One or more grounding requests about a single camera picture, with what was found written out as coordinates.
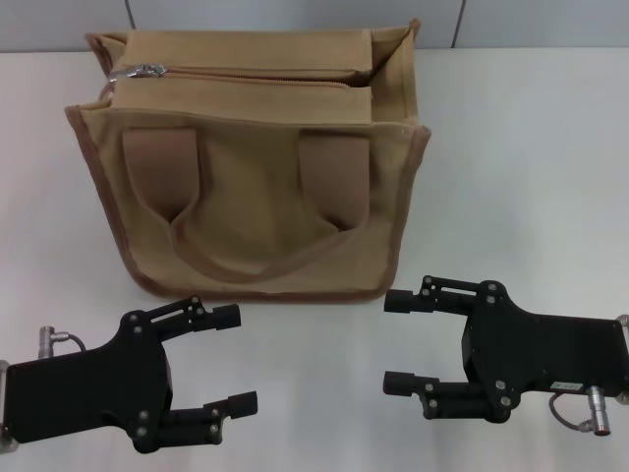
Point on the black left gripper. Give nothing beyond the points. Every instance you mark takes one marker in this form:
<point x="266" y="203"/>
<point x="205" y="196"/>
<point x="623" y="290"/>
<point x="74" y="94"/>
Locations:
<point x="88" y="388"/>

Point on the silver metal zipper pull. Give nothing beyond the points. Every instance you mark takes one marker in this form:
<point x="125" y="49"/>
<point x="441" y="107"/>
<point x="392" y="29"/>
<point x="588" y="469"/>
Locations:
<point x="135" y="72"/>

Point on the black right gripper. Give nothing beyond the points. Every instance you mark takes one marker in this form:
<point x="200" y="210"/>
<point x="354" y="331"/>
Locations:
<point x="540" y="354"/>

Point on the khaki canvas food bag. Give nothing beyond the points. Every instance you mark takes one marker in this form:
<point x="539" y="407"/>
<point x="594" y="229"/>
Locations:
<point x="255" y="206"/>

